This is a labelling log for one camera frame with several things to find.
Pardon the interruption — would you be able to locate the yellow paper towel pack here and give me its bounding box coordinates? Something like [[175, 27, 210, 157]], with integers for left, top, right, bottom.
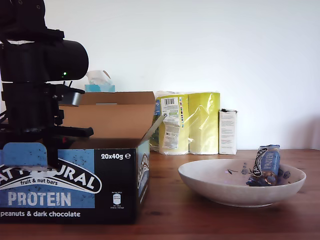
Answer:
[[149, 90, 221, 156]]

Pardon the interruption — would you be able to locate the white plate with blue flowers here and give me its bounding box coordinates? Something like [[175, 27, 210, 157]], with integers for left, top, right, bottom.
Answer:
[[177, 159, 307, 208]]

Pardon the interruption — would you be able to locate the black blue snackbar carton box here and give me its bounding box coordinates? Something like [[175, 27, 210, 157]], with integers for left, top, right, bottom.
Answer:
[[0, 91, 169, 225]]

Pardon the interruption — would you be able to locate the small white carton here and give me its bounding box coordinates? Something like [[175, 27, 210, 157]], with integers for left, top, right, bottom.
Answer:
[[218, 108, 238, 155]]

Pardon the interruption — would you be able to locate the blue snack bar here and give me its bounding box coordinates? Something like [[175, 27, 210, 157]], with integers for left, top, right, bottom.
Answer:
[[246, 144, 281, 188]]

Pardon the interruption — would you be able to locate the teal tissue box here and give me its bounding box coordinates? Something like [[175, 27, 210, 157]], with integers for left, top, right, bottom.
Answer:
[[84, 70, 116, 93]]

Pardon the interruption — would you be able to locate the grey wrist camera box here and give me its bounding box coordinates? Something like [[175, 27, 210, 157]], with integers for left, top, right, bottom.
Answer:
[[53, 87, 86, 107]]

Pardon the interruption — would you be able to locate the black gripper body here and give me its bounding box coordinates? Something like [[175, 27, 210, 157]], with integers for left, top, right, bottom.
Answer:
[[0, 82, 95, 149]]

